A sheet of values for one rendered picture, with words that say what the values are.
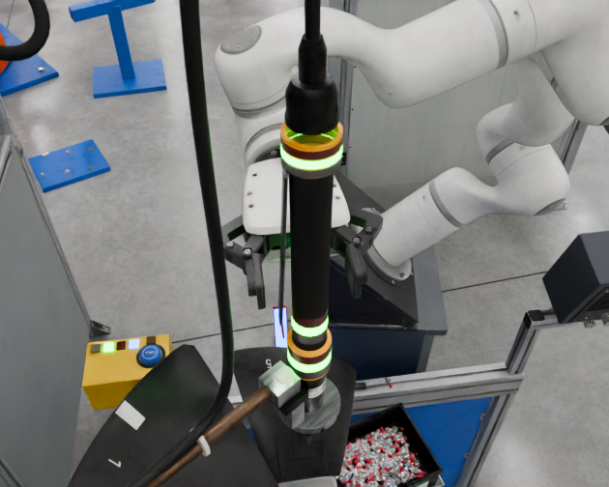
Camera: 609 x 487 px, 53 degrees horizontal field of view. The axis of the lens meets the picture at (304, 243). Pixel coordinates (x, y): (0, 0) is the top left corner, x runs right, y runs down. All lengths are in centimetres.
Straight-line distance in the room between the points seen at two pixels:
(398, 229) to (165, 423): 75
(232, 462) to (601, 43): 67
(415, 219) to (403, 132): 145
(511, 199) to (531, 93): 27
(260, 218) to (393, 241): 81
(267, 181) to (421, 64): 22
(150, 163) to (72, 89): 100
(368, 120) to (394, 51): 197
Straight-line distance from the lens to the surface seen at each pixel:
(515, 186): 124
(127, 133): 373
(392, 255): 137
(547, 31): 76
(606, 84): 88
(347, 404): 102
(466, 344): 261
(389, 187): 291
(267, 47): 64
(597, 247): 125
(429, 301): 148
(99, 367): 124
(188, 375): 78
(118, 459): 75
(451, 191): 128
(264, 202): 58
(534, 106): 104
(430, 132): 278
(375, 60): 67
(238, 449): 79
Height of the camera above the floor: 205
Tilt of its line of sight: 45 degrees down
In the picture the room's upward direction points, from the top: straight up
